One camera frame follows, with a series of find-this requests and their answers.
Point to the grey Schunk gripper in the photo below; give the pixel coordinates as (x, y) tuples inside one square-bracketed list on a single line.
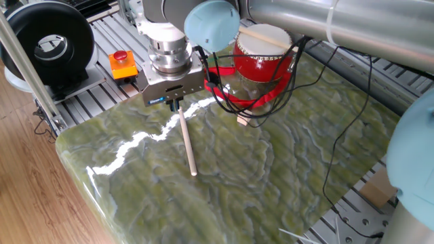
[(190, 84)]

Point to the wooden drumstick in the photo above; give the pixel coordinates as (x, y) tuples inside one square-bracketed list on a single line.
[(188, 142), (268, 38)]

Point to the silver blue UR5 robot arm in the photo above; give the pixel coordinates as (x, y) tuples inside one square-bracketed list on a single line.
[(339, 23)]

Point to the red drum with white head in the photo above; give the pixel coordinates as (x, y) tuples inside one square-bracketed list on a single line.
[(257, 67)]

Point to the orange emergency stop box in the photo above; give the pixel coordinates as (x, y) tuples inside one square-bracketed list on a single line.
[(123, 69)]

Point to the small wooden cube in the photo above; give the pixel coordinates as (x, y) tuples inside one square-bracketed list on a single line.
[(243, 119)]

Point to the black keyboard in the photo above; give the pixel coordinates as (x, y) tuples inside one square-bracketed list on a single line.
[(88, 5)]

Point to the black round blower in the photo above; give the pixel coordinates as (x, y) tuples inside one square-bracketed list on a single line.
[(20, 30)]

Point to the white zip tie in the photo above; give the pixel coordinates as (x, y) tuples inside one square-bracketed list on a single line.
[(298, 236)]

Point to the cardboard box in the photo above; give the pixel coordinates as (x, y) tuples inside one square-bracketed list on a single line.
[(376, 188)]

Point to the silver robot mounting plate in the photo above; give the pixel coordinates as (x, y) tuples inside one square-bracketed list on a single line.
[(356, 234)]

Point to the aluminium frame bracket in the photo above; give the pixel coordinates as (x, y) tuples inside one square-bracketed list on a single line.
[(126, 11)]

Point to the aluminium frame post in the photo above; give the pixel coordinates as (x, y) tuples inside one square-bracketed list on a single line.
[(23, 64)]

